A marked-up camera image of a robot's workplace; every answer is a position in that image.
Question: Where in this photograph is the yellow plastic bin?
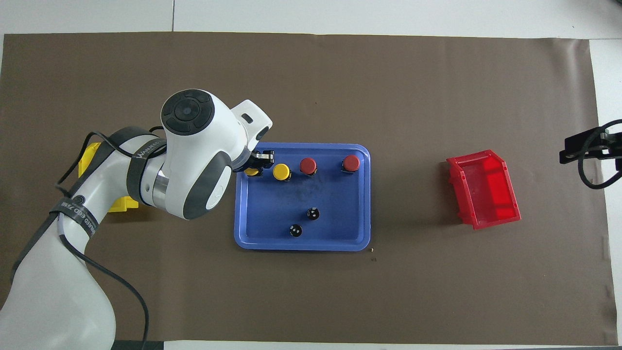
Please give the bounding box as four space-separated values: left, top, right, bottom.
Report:
78 141 139 213

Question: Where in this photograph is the red plastic bin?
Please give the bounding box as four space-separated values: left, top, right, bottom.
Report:
446 149 522 230

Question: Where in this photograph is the blue plastic tray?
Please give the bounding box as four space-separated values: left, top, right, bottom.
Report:
234 142 371 252

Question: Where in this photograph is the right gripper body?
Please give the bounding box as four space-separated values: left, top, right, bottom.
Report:
602 129 622 172

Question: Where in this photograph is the black cable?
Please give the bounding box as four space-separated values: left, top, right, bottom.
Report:
10 126 167 350
577 119 622 190

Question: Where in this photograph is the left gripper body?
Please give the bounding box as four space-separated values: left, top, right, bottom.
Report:
242 150 276 176

